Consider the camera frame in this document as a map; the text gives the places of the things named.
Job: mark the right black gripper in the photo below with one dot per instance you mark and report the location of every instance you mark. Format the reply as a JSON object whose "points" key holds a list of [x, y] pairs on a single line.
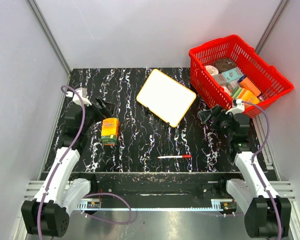
{"points": [[217, 113]]}

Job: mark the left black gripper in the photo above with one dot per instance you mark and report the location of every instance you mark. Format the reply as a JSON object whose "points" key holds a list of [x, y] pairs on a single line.
{"points": [[103, 112]]}

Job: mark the yellow framed whiteboard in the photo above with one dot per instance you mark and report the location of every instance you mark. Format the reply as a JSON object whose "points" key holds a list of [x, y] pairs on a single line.
{"points": [[165, 97]]}

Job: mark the red capped marker pen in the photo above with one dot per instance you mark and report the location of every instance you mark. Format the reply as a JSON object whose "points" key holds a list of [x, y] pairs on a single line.
{"points": [[187, 156]]}

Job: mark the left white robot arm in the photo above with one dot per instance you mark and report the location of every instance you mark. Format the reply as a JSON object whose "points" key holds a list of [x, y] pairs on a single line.
{"points": [[48, 213]]}

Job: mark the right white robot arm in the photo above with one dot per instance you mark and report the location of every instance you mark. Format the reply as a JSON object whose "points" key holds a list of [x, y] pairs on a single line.
{"points": [[266, 213]]}

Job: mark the orange sponge package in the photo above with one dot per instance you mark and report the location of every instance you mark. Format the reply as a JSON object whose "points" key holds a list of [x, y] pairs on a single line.
{"points": [[109, 131]]}

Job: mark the yellow sponge pack in basket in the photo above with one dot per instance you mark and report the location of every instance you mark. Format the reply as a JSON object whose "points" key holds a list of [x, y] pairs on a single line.
{"points": [[245, 95]]}

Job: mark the pink round container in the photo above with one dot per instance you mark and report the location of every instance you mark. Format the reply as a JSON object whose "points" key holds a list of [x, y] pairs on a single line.
{"points": [[212, 70]]}

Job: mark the teal box in basket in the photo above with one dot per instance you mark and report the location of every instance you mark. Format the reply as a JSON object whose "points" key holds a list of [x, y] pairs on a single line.
{"points": [[232, 74]]}

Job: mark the orange bottle blue cap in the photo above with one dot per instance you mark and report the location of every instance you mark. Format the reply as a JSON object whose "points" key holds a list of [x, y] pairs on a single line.
{"points": [[246, 83]]}

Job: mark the brown round lid container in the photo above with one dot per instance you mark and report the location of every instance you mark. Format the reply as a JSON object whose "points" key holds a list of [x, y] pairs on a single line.
{"points": [[224, 64]]}

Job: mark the red plastic shopping basket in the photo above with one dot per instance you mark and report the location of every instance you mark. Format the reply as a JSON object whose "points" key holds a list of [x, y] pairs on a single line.
{"points": [[215, 90]]}

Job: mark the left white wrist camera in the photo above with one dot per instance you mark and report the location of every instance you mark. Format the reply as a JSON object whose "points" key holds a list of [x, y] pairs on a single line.
{"points": [[81, 94]]}

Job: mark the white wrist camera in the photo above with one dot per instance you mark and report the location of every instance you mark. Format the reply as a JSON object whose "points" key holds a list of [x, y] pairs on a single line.
{"points": [[238, 107], [81, 94]]}

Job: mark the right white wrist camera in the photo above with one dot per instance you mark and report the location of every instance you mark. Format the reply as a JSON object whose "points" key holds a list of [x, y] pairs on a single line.
{"points": [[238, 107]]}

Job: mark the aluminium front rail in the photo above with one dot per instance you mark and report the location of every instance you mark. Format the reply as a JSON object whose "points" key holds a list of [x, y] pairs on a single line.
{"points": [[108, 201]]}

